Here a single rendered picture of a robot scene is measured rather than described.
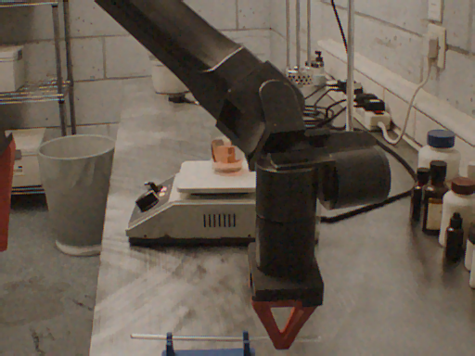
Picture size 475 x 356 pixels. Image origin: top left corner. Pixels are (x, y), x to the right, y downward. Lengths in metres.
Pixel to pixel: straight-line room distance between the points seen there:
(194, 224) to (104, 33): 2.45
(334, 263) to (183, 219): 0.22
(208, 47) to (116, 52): 2.72
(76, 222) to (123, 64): 1.04
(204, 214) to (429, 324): 0.36
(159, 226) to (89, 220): 1.66
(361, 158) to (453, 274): 0.33
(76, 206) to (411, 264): 1.83
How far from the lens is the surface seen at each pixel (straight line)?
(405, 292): 0.86
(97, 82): 3.40
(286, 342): 0.70
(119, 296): 0.86
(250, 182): 0.96
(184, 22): 0.67
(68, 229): 2.65
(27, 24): 3.39
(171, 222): 0.96
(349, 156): 0.63
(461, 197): 0.96
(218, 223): 0.96
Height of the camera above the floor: 1.17
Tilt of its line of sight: 19 degrees down
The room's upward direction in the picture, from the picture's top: 1 degrees counter-clockwise
